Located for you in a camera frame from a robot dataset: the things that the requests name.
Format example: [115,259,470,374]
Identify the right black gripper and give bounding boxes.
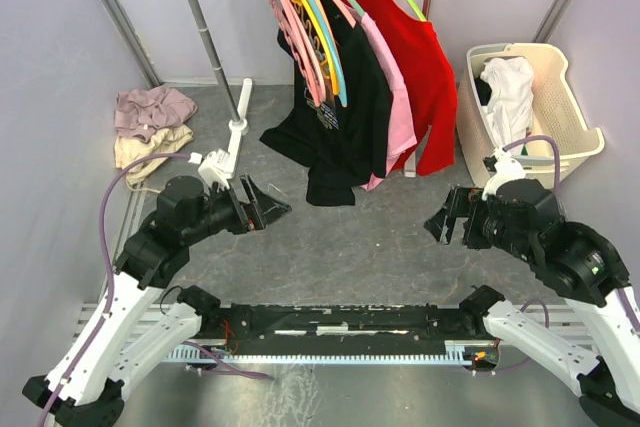
[422,184,535,261]

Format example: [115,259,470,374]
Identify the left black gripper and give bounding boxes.
[183,172,292,244]

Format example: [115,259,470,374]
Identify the white t shirt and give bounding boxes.
[479,57,534,147]

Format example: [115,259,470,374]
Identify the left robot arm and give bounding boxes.
[23,175,291,426]

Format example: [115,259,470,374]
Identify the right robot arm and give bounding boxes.
[424,178,639,426]

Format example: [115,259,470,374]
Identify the pink t shirt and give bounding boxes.
[360,13,417,174]

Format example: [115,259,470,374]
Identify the black t shirt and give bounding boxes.
[260,0,392,207]

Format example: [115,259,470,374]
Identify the blue hanger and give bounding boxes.
[293,0,348,107]

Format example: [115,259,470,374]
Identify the red t shirt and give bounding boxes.
[356,0,458,176]

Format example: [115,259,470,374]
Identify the pink wavy hanger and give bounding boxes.
[268,0,326,108]

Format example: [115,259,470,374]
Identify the dark clothes in basket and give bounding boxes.
[474,76,492,107]

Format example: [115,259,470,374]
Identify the cream laundry basket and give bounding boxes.
[457,43,605,187]

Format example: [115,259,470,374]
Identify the beige crumpled cloth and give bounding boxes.
[114,125,194,193]

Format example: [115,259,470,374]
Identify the mauve crumpled cloth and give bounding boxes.
[114,85,198,143]

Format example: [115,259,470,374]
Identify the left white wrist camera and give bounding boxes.
[189,149,237,189]

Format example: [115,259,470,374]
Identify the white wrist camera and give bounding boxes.
[189,149,237,189]
[482,148,526,200]

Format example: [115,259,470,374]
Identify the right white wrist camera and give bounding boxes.
[482,148,526,200]

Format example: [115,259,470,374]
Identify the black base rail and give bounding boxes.
[176,286,504,367]

